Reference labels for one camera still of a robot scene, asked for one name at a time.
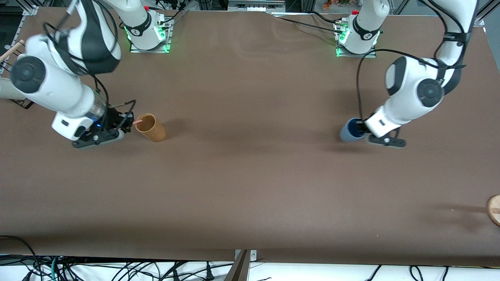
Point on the grey metal box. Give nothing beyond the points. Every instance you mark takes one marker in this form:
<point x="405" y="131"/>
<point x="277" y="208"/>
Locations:
<point x="256" y="5"/>

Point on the metal table bracket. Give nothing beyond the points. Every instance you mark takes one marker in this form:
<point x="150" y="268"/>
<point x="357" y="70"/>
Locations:
<point x="254" y="255"/>

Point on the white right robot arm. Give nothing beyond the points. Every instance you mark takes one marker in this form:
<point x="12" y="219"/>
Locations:
<point x="50" y="89"/>

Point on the pink chopstick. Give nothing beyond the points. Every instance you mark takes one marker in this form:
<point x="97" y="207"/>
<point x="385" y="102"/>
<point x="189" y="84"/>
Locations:
<point x="138" y="121"/>

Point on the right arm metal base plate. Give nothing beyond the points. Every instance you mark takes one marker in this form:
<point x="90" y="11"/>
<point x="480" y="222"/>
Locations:
<point x="168" y="37"/>

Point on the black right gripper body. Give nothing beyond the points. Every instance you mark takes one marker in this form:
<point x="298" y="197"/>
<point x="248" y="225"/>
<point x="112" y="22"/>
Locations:
<point x="113" y="119"/>

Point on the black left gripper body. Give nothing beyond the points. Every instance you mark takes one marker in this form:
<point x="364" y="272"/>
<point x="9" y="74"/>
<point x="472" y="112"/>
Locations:
<point x="359" y="126"/>

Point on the blue cup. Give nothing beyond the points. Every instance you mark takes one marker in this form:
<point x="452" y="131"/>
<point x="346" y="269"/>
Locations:
<point x="347" y="133"/>

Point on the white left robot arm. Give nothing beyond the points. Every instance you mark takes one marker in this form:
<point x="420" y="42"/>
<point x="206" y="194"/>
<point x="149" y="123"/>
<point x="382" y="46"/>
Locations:
<point x="406" y="86"/>

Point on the wooden stick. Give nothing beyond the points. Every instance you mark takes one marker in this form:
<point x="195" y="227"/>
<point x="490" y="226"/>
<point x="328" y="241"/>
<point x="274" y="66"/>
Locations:
<point x="11" y="49"/>

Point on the dark support beam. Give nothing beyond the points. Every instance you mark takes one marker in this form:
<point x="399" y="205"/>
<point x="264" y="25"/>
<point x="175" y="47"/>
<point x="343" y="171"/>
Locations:
<point x="239" y="269"/>

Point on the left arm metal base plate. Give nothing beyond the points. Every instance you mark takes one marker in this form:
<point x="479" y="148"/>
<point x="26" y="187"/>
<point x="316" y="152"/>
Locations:
<point x="357" y="55"/>

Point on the brown cylindrical cup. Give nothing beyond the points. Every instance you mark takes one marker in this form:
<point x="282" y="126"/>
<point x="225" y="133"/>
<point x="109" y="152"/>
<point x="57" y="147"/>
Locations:
<point x="154" y="130"/>

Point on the round wooden disc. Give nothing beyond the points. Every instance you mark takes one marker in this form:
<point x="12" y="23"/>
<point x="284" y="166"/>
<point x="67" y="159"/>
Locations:
<point x="494" y="210"/>

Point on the aluminium frame profile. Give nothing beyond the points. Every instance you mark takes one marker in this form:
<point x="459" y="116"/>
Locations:
<point x="484" y="15"/>
<point x="32" y="8"/>

